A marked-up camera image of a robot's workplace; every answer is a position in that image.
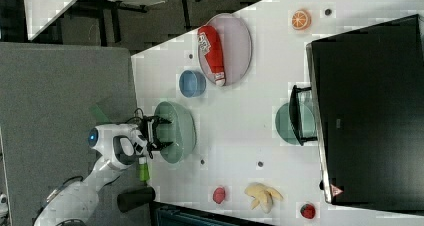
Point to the small red green fruit toy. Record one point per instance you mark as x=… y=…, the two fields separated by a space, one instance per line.
x=308 y=211

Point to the green plastic strainer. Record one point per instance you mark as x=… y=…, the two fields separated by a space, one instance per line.
x=181 y=132

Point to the green plastic cup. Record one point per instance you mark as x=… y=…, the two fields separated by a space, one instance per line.
x=284 y=127

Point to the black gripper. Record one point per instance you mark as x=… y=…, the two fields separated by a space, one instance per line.
x=147 y=128

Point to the black toaster oven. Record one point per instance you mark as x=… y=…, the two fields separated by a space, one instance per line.
x=367 y=94

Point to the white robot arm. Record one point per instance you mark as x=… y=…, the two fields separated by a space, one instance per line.
x=120 y=146

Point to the green bottle white cap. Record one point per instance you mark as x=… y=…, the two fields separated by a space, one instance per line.
x=144 y=175

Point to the blue round bowl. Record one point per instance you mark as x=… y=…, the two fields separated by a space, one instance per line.
x=192 y=83

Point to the red strawberry toy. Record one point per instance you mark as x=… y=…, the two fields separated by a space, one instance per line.
x=219 y=195

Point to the orange slice toy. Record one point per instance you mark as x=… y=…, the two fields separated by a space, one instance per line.
x=301 y=20

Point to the blue metal frame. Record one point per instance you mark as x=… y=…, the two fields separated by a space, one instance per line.
x=163 y=214

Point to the red plush ketchup bottle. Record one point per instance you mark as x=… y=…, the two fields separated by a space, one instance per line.
x=211 y=48

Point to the grey round plate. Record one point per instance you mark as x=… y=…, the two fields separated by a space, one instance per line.
x=236 y=44

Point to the white side table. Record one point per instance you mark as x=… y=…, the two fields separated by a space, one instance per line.
x=39 y=14

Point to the peeled banana toy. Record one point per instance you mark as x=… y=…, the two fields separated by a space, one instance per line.
x=262 y=196

